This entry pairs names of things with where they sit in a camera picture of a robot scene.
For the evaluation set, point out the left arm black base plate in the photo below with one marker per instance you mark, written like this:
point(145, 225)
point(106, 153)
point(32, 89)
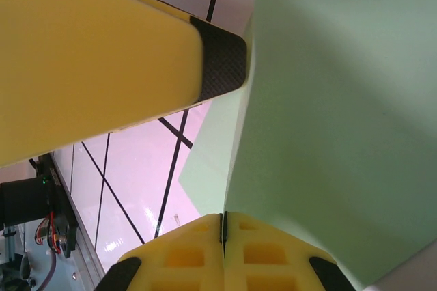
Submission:
point(65, 222)

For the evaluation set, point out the light green paper sheet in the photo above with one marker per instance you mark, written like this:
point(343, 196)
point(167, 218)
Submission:
point(324, 99)

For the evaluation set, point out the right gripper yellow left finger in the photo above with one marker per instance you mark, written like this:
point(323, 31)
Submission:
point(177, 263)

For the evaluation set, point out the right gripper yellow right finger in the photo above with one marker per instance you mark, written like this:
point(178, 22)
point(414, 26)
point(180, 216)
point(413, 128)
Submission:
point(266, 263)

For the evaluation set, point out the aluminium mounting rail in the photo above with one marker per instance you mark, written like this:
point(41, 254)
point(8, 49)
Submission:
point(87, 257)

